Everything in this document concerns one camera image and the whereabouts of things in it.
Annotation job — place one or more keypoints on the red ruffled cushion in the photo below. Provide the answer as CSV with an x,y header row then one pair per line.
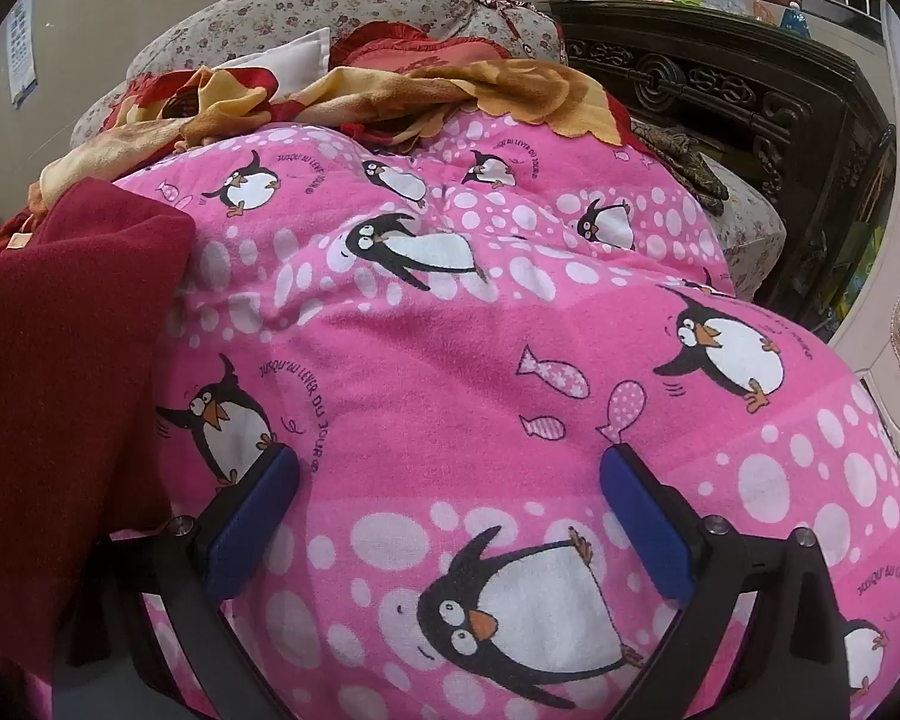
x,y
397,52

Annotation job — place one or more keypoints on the dark gold patterned cloth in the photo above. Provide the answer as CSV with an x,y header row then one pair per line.
x,y
682,157

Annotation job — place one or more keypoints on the blue bottle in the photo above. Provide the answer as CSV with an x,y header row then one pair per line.
x,y
795,21

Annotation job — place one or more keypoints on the dark carved wooden cabinet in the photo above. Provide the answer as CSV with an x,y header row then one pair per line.
x,y
720,82

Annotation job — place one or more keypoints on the orange floral blanket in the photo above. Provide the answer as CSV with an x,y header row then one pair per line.
x,y
510,90

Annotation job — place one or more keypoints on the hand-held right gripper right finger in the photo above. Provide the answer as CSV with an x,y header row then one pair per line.
x,y
645,525

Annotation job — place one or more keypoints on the dark red garment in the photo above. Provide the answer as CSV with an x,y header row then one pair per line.
x,y
60,352

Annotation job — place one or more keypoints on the pink penguin print blanket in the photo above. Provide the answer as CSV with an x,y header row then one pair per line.
x,y
457,360

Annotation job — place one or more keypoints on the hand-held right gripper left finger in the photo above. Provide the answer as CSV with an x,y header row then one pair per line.
x,y
251,525

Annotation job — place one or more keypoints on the blue wall poster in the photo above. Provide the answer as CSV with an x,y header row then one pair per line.
x,y
22,52

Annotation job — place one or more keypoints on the white pillow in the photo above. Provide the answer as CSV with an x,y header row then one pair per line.
x,y
292,52

